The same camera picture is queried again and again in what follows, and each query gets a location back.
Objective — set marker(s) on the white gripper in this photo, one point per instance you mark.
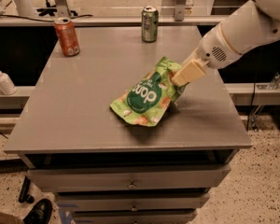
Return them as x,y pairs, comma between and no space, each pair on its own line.
212,49

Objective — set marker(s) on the green rice chip bag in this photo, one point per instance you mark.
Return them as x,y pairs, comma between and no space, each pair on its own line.
146,102

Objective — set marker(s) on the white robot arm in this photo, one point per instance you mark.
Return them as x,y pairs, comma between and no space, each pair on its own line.
255,23

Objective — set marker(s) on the green soda can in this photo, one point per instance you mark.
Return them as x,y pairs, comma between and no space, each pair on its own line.
149,24

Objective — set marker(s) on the orange soda can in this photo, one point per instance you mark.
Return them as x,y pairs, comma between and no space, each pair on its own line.
65,30

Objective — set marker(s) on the grey drawer cabinet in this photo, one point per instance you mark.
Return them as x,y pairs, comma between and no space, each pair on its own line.
105,171

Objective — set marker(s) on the black office chair base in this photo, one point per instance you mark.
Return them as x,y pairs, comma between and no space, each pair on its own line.
59,9

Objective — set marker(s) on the white pump bottle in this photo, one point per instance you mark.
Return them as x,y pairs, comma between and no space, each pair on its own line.
7,86

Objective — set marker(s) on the black shoe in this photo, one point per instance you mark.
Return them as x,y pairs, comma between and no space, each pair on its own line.
40,213

